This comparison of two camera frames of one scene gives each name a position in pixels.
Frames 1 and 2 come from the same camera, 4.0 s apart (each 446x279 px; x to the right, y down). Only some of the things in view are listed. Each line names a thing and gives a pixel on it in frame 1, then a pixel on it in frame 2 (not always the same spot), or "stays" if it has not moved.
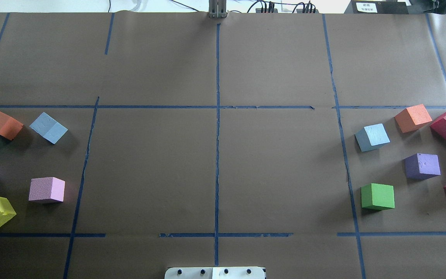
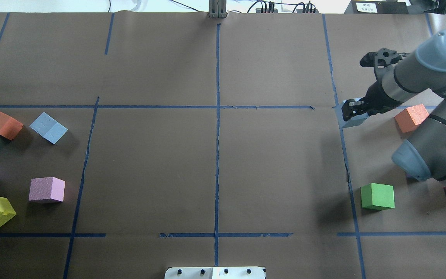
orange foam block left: [3, 124] stays
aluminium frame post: [217, 9] stays
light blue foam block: [49, 127] stays
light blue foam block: [370, 137] to [353, 122]
